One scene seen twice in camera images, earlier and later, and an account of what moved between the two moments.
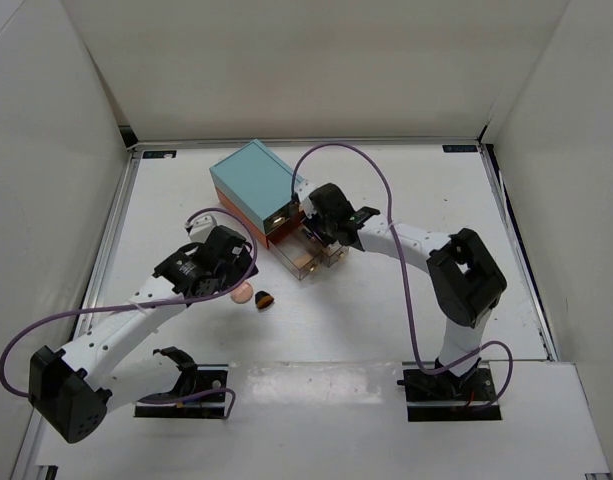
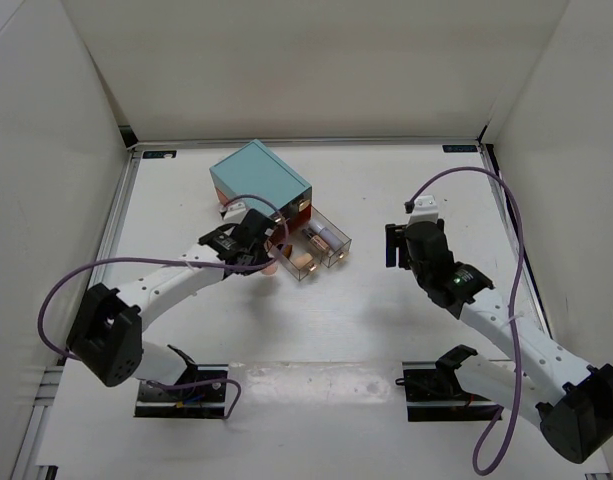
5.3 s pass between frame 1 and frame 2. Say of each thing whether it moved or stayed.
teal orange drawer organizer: stayed
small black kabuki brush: moved
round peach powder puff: moved
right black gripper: moved
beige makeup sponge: stayed
